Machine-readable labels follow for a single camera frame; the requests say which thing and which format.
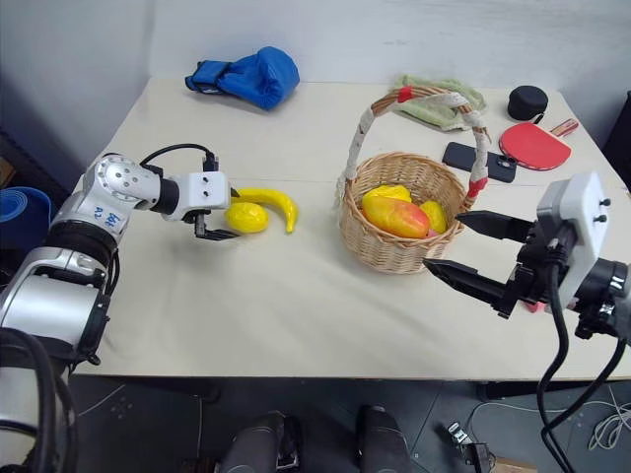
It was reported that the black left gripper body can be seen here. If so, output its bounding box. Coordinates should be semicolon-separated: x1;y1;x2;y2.
182;208;219;240

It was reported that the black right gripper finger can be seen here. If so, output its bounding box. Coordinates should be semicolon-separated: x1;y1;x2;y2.
422;257;517;301
455;209;537;244

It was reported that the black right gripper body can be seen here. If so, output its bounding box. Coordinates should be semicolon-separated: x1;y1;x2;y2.
493;218;569;321

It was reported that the yellow banana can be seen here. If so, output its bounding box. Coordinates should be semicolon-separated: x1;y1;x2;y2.
235;187;301;235

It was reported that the small yellow lemon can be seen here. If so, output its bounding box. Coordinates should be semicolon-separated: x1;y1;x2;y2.
418;199;450;235

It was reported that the black smartphone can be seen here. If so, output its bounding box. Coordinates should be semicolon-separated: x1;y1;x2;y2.
441;141;519;184

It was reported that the red table tennis paddle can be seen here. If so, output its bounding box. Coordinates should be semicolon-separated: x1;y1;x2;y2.
498;118;580;172

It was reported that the red yellow mango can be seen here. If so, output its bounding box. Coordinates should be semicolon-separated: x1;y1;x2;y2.
361;192;432;240

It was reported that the yellow fruit behind mango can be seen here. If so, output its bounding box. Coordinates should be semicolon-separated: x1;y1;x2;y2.
369;184;413;204

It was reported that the blue boxing glove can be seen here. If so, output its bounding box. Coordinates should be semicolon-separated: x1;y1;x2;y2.
184;45;302;112

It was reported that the green towel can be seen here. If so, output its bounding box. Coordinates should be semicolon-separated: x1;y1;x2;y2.
388;73;488;133

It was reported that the black round case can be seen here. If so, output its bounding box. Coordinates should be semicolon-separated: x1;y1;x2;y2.
505;85;550;122

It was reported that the black device on floor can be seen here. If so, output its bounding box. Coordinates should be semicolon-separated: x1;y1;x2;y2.
445;420;495;468

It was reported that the blue rolled mat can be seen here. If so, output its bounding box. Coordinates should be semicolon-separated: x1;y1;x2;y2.
0;186;53;263

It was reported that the dark rounded shape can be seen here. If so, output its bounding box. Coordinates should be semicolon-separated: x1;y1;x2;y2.
354;404;419;473
215;410;303;473

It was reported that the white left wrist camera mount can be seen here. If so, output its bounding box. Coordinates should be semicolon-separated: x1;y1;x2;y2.
172;170;234;224

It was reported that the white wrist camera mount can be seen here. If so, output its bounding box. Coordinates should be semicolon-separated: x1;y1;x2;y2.
535;170;617;312
172;170;234;224

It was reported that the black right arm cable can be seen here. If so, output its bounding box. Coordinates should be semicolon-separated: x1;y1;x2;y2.
535;238;631;473

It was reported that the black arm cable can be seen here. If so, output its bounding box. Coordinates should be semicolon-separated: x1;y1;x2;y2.
535;238;631;473
139;143;221;173

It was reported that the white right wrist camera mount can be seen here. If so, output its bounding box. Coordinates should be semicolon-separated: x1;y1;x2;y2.
535;170;617;312

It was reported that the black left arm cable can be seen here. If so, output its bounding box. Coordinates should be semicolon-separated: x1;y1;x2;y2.
139;143;221;173

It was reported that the wicker basket with handle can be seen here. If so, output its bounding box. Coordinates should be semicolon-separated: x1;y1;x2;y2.
335;85;495;276

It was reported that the white floor cable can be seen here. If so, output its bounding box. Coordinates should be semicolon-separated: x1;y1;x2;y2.
466;381;631;452

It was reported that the black torso cable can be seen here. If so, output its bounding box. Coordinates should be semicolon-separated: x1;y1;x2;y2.
0;326;81;473

